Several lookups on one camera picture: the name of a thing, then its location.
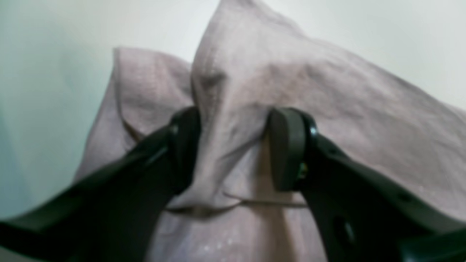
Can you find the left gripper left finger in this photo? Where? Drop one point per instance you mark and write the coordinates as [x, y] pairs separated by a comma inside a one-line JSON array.
[[111, 215]]

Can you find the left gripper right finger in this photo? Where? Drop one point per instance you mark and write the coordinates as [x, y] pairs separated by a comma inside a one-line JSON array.
[[361, 215]]

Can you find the mauve t-shirt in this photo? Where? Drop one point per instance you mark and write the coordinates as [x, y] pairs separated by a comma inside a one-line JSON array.
[[249, 59]]

